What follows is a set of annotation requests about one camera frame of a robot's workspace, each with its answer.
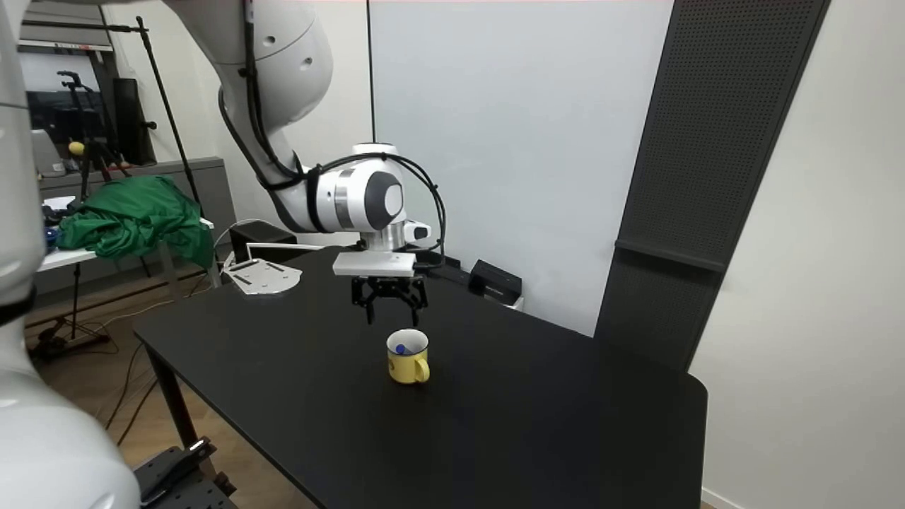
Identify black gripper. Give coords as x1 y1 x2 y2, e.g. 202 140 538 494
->
351 273 430 326

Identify yellow mug with white interior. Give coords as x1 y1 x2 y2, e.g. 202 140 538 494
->
385 326 436 388

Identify small black box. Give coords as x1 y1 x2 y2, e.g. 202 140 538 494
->
465 256 525 307

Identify white paper sheets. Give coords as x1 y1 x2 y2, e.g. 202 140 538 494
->
219 255 307 296

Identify black box with white sheet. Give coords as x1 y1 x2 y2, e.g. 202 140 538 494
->
229 217 328 262

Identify black table leg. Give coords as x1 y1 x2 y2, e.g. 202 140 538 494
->
144 341 207 459

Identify green cloth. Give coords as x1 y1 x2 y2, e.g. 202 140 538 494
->
54 174 218 272

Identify black slanted stand pole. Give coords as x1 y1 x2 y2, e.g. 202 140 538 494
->
98 13 207 213

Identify dark grey perforated pillar panel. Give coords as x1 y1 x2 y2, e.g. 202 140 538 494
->
594 0 834 377

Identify silver wrist camera bar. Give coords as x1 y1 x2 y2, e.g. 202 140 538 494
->
330 248 417 282

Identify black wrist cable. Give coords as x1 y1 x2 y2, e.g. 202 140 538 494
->
373 149 451 278

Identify black camera tripod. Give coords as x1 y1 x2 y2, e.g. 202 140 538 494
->
54 68 129 194

